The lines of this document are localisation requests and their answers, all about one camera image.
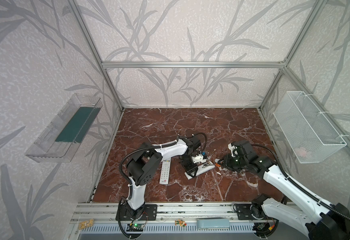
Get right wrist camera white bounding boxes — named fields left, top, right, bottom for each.
left=228, top=144, right=238, bottom=158

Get right controller board wires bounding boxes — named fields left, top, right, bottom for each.
left=252, top=220, right=276, bottom=238

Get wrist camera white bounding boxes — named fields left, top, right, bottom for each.
left=228, top=144, right=238, bottom=158
left=192, top=154, right=207, bottom=164

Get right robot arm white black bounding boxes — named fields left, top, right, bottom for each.
left=216, top=141, right=350, bottom=240

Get small orange green connector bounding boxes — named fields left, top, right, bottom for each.
left=175, top=220, right=187, bottom=227

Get clear plastic wall shelf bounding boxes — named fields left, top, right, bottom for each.
left=25, top=94, right=103, bottom=163

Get left green led controller board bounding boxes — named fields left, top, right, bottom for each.
left=127, top=223, right=145, bottom=232

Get white remote control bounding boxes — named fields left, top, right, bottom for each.
left=185, top=162, right=215, bottom=180
left=160, top=159, right=171, bottom=185

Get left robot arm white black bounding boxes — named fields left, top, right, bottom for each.
left=119, top=134, right=204, bottom=211

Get pink object in basket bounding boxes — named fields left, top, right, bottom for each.
left=294, top=147, right=310, bottom=159

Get white wire mesh basket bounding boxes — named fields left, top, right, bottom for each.
left=273, top=91, right=347, bottom=164

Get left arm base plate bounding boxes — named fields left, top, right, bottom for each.
left=116, top=204, right=158, bottom=221

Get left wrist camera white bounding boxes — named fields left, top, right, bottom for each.
left=192, top=154, right=207, bottom=164

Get grey rectangular box on rail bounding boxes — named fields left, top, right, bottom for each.
left=197, top=219, right=230, bottom=230

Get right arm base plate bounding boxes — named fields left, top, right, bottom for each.
left=233, top=203, right=263, bottom=221

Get tan circuit board piece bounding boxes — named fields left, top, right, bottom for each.
left=78, top=219, right=95, bottom=230

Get right black corrugated cable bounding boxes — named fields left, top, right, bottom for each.
left=251, top=143, right=350, bottom=233

